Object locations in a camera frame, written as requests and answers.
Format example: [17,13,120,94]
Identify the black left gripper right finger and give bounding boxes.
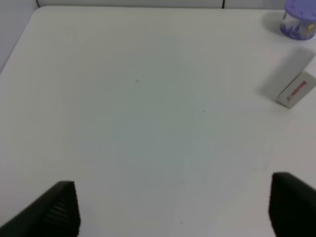
[269,172,316,237]

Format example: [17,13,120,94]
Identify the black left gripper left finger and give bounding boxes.
[0,181,81,237]

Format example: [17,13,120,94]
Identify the purple lidded round container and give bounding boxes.
[280,0,316,40]

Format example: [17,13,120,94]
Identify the white rectangular carton box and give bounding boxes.
[277,71,316,109]

